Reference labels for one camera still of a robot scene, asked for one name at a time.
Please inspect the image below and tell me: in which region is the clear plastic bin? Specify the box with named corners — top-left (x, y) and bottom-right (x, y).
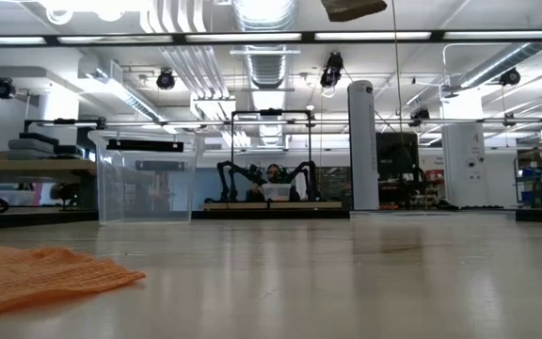
top-left (87, 129), bottom-right (202, 226)

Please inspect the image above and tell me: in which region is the brown elastic bandage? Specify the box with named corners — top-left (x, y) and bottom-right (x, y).
top-left (320, 0), bottom-right (389, 24)

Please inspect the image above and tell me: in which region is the orange elastic bandage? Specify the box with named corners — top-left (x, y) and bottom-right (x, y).
top-left (0, 243), bottom-right (148, 320)

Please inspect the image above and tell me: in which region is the person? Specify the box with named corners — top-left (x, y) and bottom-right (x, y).
top-left (251, 163), bottom-right (308, 202)

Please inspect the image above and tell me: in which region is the small clear bin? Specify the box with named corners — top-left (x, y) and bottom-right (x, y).
top-left (261, 183), bottom-right (294, 202)

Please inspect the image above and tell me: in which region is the wooden station table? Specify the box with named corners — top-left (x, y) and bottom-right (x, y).
top-left (202, 201), bottom-right (343, 212)

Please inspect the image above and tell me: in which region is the white tower column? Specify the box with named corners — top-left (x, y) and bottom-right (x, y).
top-left (347, 79), bottom-right (380, 212)

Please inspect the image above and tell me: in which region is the black equipment rack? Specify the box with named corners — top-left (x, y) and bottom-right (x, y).
top-left (376, 132), bottom-right (421, 209)

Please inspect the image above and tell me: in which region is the black flat device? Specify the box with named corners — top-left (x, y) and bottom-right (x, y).
top-left (54, 144), bottom-right (85, 159)

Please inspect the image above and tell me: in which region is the wooden desk with grey legs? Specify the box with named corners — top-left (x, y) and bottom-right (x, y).
top-left (0, 157), bottom-right (98, 212)

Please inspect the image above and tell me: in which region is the stack of grey cases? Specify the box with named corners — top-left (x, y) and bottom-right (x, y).
top-left (7, 132), bottom-right (60, 161)

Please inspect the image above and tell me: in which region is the black rectangular station frame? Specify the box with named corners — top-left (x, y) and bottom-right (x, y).
top-left (231, 108), bottom-right (313, 203)

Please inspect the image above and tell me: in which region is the silver spiral air duct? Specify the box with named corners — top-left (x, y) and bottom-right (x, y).
top-left (231, 0), bottom-right (298, 90)

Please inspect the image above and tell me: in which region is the black ceiling cord reel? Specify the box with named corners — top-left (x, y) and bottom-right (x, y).
top-left (0, 77), bottom-right (17, 100)
top-left (320, 51), bottom-right (345, 89)
top-left (500, 68), bottom-right (521, 88)
top-left (409, 107), bottom-right (431, 128)
top-left (156, 69), bottom-right (177, 90)

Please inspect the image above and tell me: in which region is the thin hanging cable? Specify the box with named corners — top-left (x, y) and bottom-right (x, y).
top-left (391, 0), bottom-right (407, 147)

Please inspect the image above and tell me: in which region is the long white overhead rail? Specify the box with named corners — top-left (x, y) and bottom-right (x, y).
top-left (24, 117), bottom-right (542, 129)

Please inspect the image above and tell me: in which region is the silver round duct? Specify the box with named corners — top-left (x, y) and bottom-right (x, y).
top-left (458, 13), bottom-right (542, 90)

